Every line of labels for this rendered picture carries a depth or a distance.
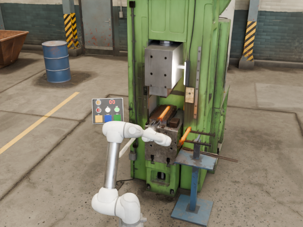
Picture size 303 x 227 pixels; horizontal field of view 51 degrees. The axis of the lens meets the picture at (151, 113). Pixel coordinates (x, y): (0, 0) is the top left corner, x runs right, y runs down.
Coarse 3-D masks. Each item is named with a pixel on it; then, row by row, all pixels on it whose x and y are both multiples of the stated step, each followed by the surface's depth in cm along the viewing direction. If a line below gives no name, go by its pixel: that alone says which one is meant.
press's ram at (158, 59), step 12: (156, 48) 318; (168, 48) 318; (180, 48) 337; (156, 60) 319; (168, 60) 315; (180, 60) 344; (156, 72) 324; (168, 72) 320; (180, 72) 352; (156, 84) 330; (168, 84) 325
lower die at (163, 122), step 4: (164, 104) 383; (168, 104) 380; (172, 104) 380; (160, 108) 376; (164, 108) 373; (176, 108) 380; (156, 112) 365; (160, 112) 363; (168, 112) 362; (152, 116) 355; (156, 116) 353; (164, 116) 351; (168, 116) 353; (152, 120) 349; (164, 120) 344; (164, 124) 346
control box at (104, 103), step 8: (96, 104) 345; (104, 104) 345; (112, 104) 346; (120, 104) 347; (96, 112) 344; (104, 112) 345; (112, 112) 345; (120, 112) 346; (104, 120) 344; (112, 120) 344
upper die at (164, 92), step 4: (176, 84) 363; (152, 88) 333; (156, 88) 332; (160, 88) 330; (164, 88) 329; (168, 88) 332; (172, 88) 348; (152, 92) 335; (156, 92) 334; (160, 92) 332; (164, 92) 331; (168, 92) 335
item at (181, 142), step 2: (188, 128) 329; (190, 128) 329; (188, 130) 325; (186, 132) 321; (188, 132) 324; (184, 134) 318; (186, 134) 318; (184, 136) 313; (186, 136) 317; (182, 138) 310; (184, 138) 310; (180, 140) 307; (182, 140) 307; (180, 142) 302; (182, 142) 304; (178, 144) 299; (180, 144) 299; (182, 144) 305; (178, 146) 297; (180, 146) 300; (178, 148) 298
